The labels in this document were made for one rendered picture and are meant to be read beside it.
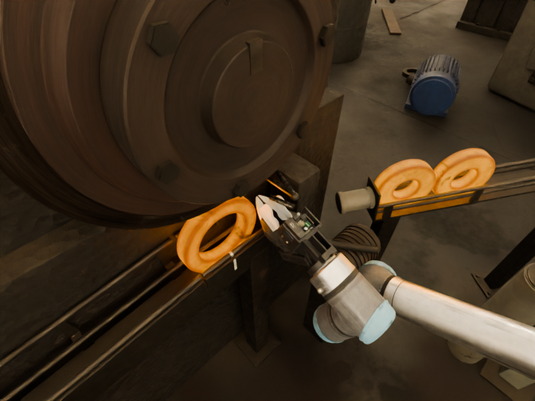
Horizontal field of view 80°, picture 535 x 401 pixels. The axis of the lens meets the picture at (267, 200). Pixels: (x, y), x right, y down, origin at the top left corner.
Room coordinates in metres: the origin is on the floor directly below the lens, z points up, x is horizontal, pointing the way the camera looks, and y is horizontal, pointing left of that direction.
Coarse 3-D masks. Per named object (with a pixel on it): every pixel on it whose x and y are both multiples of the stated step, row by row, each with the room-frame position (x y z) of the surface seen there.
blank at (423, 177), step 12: (396, 168) 0.59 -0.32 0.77; (408, 168) 0.58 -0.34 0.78; (420, 168) 0.59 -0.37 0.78; (384, 180) 0.58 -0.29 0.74; (396, 180) 0.58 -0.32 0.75; (408, 180) 0.58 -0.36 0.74; (420, 180) 0.59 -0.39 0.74; (432, 180) 0.59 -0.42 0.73; (384, 192) 0.58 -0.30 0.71; (396, 192) 0.61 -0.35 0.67; (408, 192) 0.60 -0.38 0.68; (420, 192) 0.59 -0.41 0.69
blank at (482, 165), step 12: (456, 156) 0.62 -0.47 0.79; (468, 156) 0.61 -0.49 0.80; (480, 156) 0.61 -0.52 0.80; (444, 168) 0.61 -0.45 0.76; (456, 168) 0.60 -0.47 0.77; (468, 168) 0.61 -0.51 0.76; (480, 168) 0.61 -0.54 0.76; (492, 168) 0.62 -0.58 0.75; (444, 180) 0.60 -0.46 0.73; (456, 180) 0.64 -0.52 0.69; (468, 180) 0.62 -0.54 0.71; (480, 180) 0.62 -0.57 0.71; (444, 192) 0.60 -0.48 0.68
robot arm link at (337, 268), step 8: (336, 256) 0.35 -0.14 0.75; (344, 256) 0.36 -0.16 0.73; (328, 264) 0.34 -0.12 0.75; (336, 264) 0.34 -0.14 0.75; (344, 264) 0.34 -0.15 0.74; (352, 264) 0.35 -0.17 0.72; (320, 272) 0.33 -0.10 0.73; (328, 272) 0.32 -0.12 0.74; (336, 272) 0.32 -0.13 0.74; (344, 272) 0.32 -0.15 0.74; (312, 280) 0.32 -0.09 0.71; (320, 280) 0.31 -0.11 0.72; (328, 280) 0.31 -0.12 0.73; (336, 280) 0.31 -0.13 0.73; (320, 288) 0.31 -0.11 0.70; (328, 288) 0.30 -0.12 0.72
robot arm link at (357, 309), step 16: (352, 272) 0.33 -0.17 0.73; (336, 288) 0.30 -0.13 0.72; (352, 288) 0.29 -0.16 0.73; (368, 288) 0.30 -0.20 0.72; (336, 304) 0.28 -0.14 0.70; (352, 304) 0.27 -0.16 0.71; (368, 304) 0.27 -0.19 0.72; (384, 304) 0.27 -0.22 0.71; (336, 320) 0.27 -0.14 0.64; (352, 320) 0.25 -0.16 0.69; (368, 320) 0.24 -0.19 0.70; (384, 320) 0.24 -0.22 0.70; (368, 336) 0.22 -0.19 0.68
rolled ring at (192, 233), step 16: (224, 208) 0.40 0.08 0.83; (240, 208) 0.43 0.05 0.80; (192, 224) 0.37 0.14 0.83; (208, 224) 0.38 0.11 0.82; (240, 224) 0.45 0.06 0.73; (192, 240) 0.35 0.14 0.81; (224, 240) 0.43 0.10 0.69; (240, 240) 0.43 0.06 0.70; (192, 256) 0.34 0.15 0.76; (208, 256) 0.38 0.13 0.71
